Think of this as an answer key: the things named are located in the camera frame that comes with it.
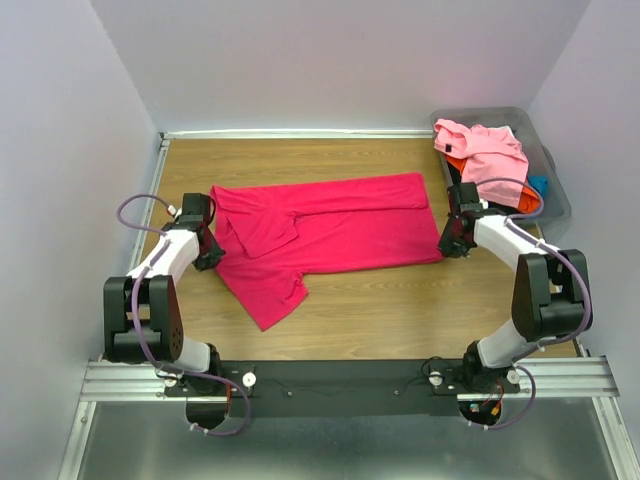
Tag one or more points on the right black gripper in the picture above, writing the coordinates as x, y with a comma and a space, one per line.
452, 242

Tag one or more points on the orange t-shirt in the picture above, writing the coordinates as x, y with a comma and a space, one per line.
528, 201

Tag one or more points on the teal t-shirt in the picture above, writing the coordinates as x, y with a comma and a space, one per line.
540, 186

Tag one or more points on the black t-shirt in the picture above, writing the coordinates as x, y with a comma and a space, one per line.
455, 178

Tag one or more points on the light pink t-shirt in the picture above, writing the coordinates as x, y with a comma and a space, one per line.
493, 159

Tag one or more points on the aluminium front rail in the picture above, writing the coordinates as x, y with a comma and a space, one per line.
585, 377

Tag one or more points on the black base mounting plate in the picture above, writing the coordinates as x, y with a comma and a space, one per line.
270, 389

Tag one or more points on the magenta t-shirt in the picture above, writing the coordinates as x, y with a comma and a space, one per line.
274, 236

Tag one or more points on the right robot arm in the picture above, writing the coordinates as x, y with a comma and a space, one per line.
551, 302

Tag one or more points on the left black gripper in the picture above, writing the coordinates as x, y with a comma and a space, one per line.
210, 255

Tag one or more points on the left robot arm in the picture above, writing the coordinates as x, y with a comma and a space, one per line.
142, 319

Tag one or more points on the clear plastic bin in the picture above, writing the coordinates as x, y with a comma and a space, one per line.
554, 219

